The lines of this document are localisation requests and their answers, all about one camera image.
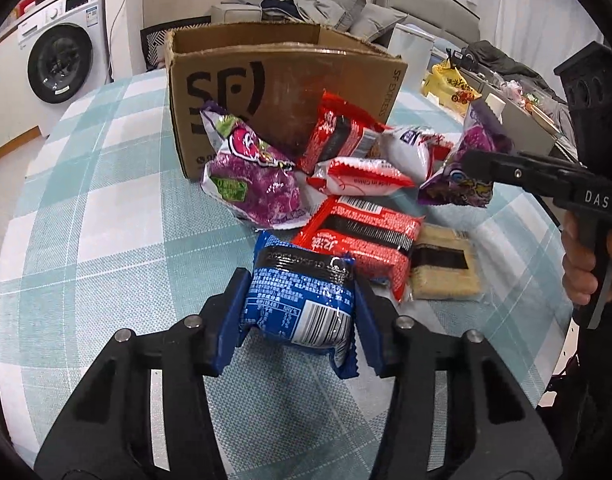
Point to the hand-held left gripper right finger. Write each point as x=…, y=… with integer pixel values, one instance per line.
x=368, y=325

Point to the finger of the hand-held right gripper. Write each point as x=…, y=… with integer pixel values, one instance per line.
x=548, y=161
x=485, y=165

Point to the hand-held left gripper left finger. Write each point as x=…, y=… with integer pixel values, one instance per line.
x=233, y=310

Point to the purple snack bag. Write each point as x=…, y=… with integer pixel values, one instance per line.
x=473, y=135
x=256, y=185

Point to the blue snack packet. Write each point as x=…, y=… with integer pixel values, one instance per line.
x=296, y=300

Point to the white red snack bag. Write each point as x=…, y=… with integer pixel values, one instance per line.
x=410, y=147

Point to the clear cracker packet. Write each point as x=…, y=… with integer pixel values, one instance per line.
x=443, y=280

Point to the red white snack packet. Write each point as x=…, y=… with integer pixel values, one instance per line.
x=356, y=175

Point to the brown cardboard box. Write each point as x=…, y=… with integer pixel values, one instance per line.
x=286, y=75

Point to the person's right hand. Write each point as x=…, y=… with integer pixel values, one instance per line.
x=573, y=270

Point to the grey coffee table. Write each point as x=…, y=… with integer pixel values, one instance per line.
x=525, y=125

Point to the white paper cup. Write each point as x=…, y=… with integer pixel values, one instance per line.
x=493, y=105

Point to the large red black snack packet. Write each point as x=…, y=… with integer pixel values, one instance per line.
x=366, y=240

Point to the yellow plastic bag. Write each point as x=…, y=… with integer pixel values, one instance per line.
x=443, y=82

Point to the dark green coat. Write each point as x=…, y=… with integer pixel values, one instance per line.
x=490, y=57

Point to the white curtain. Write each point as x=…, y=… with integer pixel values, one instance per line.
x=535, y=5

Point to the white trash bin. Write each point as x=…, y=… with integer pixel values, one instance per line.
x=410, y=50

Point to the teal checkered tablecloth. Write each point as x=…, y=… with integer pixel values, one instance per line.
x=111, y=210

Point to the grey cushion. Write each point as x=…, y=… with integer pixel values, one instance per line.
x=341, y=5
x=380, y=20

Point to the grey jacket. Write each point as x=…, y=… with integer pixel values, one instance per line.
x=321, y=12

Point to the dark jacket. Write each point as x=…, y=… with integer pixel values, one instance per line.
x=281, y=7

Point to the black white patterned basket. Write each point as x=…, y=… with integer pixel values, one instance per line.
x=156, y=45

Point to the white washing machine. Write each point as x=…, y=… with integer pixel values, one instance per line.
x=61, y=65

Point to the red box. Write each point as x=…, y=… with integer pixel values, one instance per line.
x=30, y=0

